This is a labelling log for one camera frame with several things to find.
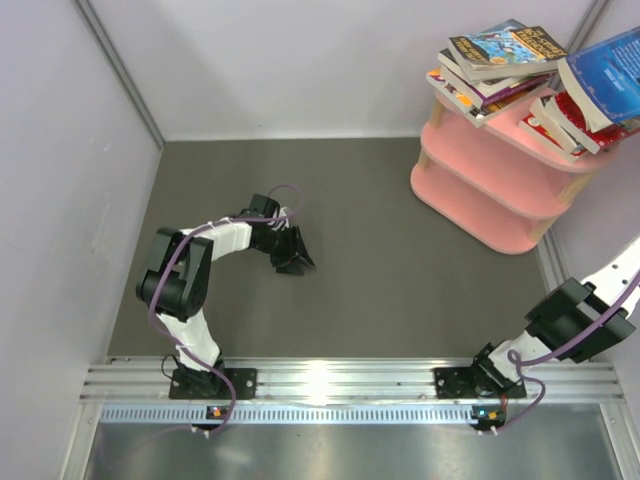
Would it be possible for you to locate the dark brown paperback book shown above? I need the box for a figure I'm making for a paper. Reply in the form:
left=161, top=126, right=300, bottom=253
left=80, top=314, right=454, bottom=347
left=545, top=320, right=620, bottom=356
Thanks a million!
left=463, top=92, right=538, bottom=127

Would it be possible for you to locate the Roald Dahl Charlie book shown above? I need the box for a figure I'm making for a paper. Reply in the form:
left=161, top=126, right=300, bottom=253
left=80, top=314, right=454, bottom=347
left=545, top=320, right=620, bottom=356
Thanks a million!
left=425, top=68, right=485, bottom=117

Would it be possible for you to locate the blue orange paperback book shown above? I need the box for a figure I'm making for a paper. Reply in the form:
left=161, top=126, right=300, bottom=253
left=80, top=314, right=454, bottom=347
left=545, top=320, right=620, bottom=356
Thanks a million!
left=557, top=27, right=639, bottom=132

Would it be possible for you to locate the red 13-storey treehouse book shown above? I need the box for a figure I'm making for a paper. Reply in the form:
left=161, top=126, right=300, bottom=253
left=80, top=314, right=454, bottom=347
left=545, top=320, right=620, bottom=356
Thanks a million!
left=518, top=114, right=585, bottom=163

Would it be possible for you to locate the red starred book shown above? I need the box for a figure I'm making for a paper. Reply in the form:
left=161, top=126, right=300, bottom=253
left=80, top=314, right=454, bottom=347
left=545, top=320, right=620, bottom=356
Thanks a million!
left=546, top=92, right=639, bottom=154

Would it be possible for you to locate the aluminium mounting rail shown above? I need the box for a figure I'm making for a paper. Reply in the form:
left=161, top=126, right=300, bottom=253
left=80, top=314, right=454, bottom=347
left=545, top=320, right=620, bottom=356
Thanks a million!
left=80, top=357, right=624, bottom=406

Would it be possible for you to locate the yellow illustrated paperback book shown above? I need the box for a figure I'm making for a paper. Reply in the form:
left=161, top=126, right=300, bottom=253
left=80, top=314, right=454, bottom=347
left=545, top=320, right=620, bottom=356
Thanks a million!
left=530, top=95, right=586, bottom=154

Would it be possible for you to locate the purple 117-storey treehouse book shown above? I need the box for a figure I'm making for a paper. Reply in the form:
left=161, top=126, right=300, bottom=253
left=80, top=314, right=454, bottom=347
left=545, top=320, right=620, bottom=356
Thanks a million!
left=465, top=73, right=552, bottom=107

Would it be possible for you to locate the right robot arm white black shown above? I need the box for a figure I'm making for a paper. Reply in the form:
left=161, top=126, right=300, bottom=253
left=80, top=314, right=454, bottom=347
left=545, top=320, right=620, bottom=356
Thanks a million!
left=469, top=239, right=639, bottom=398

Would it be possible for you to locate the pink three-tier shelf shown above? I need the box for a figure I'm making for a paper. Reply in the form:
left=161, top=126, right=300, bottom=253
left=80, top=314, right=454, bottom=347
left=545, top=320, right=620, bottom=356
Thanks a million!
left=410, top=94, right=617, bottom=255

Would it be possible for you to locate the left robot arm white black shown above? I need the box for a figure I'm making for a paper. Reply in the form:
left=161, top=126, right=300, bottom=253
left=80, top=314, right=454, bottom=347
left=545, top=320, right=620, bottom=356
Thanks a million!
left=136, top=194, right=315, bottom=400

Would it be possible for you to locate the perforated cable duct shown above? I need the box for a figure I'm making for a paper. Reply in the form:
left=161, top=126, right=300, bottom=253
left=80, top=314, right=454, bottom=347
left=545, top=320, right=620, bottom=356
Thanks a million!
left=100, top=404, right=506, bottom=425

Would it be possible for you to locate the black yellow book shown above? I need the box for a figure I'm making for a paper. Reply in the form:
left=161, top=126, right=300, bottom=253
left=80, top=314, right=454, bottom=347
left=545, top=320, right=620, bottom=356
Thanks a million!
left=448, top=25, right=568, bottom=79

